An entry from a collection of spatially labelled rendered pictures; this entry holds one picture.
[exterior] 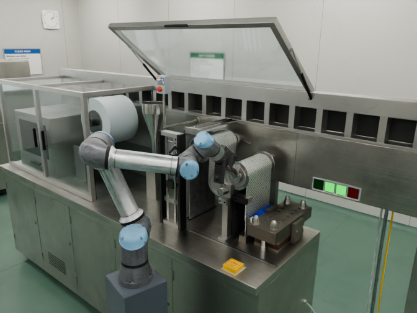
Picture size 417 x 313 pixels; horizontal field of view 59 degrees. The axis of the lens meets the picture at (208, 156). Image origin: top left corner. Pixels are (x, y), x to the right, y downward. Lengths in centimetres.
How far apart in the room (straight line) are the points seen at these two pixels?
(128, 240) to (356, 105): 120
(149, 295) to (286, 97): 118
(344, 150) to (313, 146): 16
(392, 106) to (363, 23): 255
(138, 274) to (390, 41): 339
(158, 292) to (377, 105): 128
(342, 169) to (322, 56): 264
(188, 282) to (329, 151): 97
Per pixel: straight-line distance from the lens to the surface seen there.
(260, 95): 211
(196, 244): 196
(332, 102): 193
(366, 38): 431
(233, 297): 182
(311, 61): 452
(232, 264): 177
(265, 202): 208
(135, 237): 159
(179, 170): 147
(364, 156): 192
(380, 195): 195
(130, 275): 167
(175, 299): 213
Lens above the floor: 189
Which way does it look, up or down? 17 degrees down
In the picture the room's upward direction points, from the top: 1 degrees clockwise
